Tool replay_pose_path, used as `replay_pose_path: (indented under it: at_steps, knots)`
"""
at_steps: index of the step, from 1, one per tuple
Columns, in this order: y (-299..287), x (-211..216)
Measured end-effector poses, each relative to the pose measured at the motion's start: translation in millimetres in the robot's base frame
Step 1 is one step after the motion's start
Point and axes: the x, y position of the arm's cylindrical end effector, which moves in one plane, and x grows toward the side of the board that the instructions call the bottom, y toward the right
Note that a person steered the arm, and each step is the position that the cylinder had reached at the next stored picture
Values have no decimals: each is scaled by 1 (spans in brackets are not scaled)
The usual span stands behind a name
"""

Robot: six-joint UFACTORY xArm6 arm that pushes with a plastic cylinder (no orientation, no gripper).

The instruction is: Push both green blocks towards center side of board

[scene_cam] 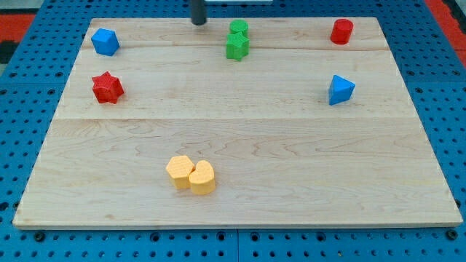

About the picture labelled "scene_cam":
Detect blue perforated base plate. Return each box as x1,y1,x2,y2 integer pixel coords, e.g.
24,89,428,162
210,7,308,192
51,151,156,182
1,0,465,261

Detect red cylinder block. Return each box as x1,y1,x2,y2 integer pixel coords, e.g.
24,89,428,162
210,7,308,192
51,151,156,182
330,18,354,45

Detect green star block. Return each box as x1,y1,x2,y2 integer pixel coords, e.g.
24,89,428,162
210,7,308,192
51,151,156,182
226,32,250,61

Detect red star block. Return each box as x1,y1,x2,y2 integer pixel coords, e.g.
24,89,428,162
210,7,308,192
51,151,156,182
92,71,125,104

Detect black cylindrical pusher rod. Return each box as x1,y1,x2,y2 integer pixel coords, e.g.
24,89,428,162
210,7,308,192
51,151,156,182
189,0,207,25

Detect green cylinder block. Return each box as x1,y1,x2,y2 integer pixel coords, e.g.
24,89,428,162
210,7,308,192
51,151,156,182
229,19,249,37

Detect yellow hexagon block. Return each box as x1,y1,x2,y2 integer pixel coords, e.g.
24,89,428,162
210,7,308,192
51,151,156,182
165,155,195,189

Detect light wooden board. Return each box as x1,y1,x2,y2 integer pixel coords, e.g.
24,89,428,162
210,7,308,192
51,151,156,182
13,17,463,230

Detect yellow heart block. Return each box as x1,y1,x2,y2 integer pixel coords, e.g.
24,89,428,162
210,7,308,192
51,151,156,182
189,160,216,195

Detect blue cube block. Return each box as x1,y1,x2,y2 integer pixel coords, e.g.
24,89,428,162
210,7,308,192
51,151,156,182
91,28,119,56

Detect blue triangle block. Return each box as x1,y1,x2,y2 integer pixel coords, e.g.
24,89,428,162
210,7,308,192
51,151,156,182
328,75,355,106

